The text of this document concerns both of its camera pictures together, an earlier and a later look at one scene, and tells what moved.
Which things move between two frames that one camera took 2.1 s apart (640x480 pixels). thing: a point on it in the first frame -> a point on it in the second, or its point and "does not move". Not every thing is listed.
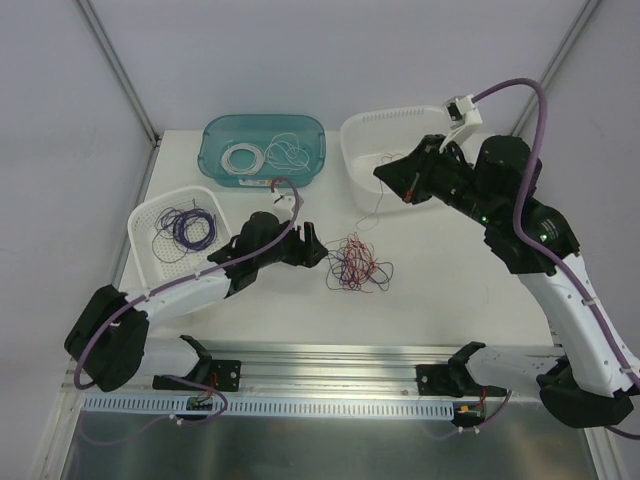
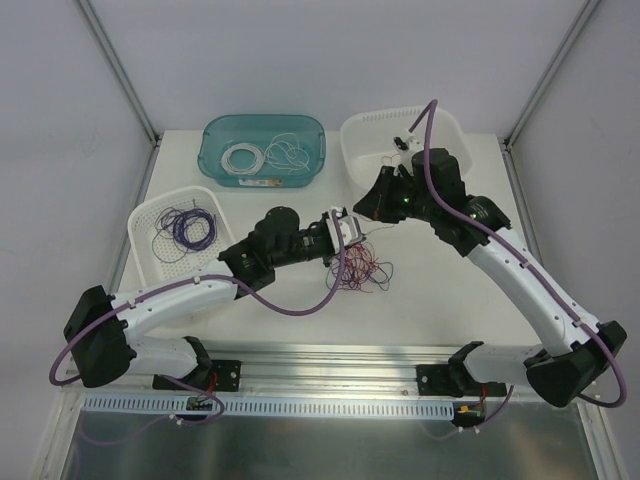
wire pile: (353, 266) does not move
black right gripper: (420, 167) -> (382, 195)
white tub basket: (376, 136) does not move
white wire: (284, 153) does not move
